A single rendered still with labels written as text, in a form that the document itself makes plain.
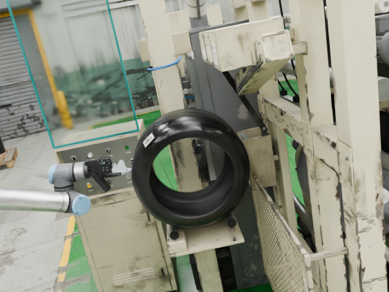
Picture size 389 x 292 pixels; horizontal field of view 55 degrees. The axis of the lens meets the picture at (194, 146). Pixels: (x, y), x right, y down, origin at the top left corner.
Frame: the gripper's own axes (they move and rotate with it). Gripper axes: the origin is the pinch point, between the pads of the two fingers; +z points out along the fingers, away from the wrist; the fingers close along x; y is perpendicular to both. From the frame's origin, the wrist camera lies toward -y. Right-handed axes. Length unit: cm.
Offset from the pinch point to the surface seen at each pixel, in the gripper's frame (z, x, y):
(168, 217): 16.7, -11.5, -20.4
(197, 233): 30.0, 3.6, -38.8
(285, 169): 82, 20, -15
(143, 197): 6.0, -10.9, -9.5
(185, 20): 51, 328, 77
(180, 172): 24.3, 25.9, -13.0
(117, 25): -97, 890, 97
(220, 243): 40, -10, -38
